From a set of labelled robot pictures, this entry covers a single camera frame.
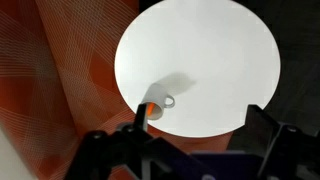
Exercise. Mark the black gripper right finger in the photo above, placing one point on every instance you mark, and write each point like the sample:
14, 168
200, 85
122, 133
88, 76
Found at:
290, 150

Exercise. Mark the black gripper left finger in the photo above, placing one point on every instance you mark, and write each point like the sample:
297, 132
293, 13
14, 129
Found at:
110, 153

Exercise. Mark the white ceramic mug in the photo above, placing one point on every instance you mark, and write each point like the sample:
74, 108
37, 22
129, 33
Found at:
156, 95

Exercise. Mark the orange patterned corner sofa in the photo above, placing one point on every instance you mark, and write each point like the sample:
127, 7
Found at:
50, 83

